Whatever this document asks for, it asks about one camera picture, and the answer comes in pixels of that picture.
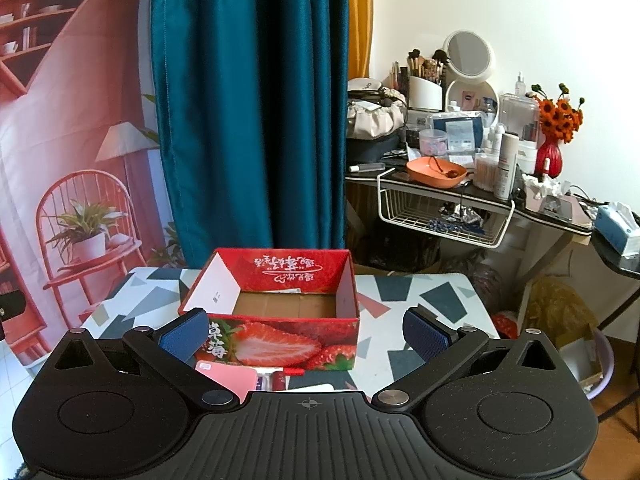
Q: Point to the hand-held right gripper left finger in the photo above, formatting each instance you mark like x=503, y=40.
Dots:
x=180, y=337

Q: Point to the pink plastic basin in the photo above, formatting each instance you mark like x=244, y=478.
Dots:
x=602, y=375

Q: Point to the tall white spray bottle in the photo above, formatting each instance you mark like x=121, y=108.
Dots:
x=505, y=170

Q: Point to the silver foil packet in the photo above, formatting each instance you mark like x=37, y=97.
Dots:
x=462, y=214

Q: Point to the white round case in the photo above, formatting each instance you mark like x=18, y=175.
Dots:
x=365, y=85

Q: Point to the clear jar with pink contents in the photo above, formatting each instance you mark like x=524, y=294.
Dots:
x=433, y=145

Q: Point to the pink case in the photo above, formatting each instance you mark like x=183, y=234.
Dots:
x=230, y=380

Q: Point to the blue tissue box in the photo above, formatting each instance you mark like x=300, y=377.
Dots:
x=617, y=227

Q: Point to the white brush holder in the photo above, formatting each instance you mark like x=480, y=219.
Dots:
x=425, y=95

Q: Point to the white marker with red cap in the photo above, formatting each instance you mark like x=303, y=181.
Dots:
x=292, y=371

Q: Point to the clear acrylic organizer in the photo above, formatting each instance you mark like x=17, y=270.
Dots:
x=517, y=115

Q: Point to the teal curtain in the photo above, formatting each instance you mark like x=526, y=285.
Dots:
x=250, y=110

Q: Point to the round white vanity mirror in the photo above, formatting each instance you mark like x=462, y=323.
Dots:
x=467, y=52

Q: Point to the orange tray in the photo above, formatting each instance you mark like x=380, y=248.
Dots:
x=430, y=172

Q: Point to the black side table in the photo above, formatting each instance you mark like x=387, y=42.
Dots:
x=612, y=260

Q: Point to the dark topped vanity desk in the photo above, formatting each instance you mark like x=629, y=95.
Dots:
x=365, y=175

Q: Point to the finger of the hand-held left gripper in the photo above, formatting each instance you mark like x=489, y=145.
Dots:
x=12, y=304

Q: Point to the white box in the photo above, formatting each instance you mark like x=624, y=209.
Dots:
x=310, y=388

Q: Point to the white round cosmetic cabinet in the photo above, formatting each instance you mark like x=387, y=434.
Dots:
x=472, y=95

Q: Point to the printed room scene backdrop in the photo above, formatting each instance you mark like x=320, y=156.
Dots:
x=75, y=110

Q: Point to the orange artificial flowers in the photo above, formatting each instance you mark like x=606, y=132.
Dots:
x=557, y=117

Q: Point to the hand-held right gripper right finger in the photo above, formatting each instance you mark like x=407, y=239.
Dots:
x=425, y=335

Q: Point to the small clear dropper bottle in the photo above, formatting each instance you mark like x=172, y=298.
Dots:
x=520, y=85

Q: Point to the white tube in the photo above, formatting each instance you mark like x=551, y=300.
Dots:
x=367, y=166

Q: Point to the clear box with blue packet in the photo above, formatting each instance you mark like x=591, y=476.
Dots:
x=457, y=127

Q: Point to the clear cotton swab box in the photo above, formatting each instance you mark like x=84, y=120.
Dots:
x=486, y=172

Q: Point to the red strawberry print cardboard box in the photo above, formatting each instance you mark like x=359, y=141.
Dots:
x=280, y=345

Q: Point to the black bag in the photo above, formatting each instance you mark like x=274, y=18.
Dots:
x=370, y=150

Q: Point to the yellow curtain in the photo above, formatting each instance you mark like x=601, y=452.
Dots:
x=360, y=20

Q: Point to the geometric patterned tablecloth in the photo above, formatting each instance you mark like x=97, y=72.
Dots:
x=440, y=305

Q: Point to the red glass vase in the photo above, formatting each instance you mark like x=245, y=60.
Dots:
x=549, y=157

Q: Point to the yellow plastic bag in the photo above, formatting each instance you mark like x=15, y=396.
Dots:
x=555, y=305

